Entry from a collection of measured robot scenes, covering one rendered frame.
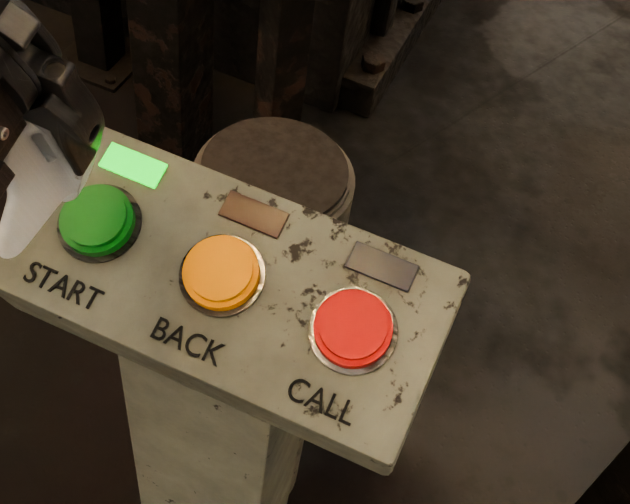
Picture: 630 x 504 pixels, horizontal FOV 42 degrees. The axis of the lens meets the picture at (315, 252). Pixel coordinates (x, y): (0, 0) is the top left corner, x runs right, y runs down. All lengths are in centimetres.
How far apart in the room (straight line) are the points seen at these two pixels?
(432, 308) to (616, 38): 142
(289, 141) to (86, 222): 22
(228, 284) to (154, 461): 20
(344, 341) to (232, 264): 7
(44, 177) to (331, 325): 16
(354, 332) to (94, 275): 14
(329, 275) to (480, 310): 80
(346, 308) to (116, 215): 13
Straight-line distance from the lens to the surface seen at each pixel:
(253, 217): 45
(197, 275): 43
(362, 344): 41
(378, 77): 143
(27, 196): 35
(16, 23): 29
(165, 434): 55
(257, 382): 42
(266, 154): 62
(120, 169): 47
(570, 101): 161
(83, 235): 45
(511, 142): 148
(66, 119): 31
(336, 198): 59
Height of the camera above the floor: 95
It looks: 51 degrees down
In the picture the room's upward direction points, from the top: 9 degrees clockwise
